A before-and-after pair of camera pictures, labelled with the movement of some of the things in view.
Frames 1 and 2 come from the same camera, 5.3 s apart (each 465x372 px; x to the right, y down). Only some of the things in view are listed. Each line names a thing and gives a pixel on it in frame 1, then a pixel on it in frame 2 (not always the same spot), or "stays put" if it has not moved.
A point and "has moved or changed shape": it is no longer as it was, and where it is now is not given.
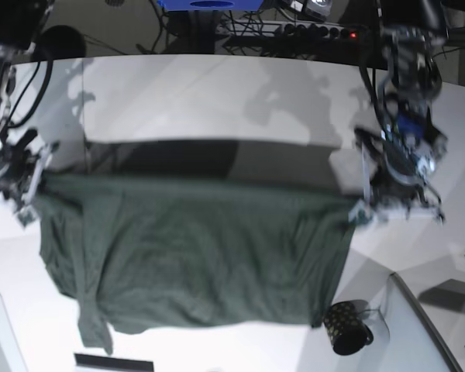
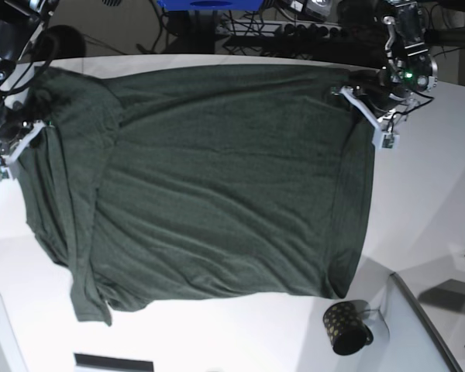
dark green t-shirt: x=138 y=252 has moved or changed shape
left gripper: x=8 y=167 to x=8 y=125
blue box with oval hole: x=211 y=5 stays put
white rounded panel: x=2 y=353 stays put
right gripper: x=402 y=170 to x=401 y=77
